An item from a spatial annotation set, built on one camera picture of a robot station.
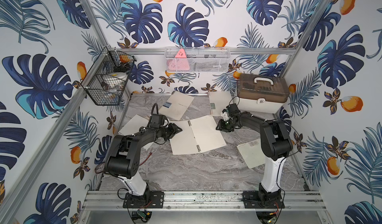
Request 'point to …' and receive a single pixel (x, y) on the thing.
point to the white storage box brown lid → (263, 93)
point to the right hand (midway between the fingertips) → (219, 128)
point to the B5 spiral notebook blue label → (198, 135)
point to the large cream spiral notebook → (176, 105)
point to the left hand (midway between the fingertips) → (180, 129)
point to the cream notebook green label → (219, 100)
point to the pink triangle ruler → (180, 62)
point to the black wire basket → (107, 79)
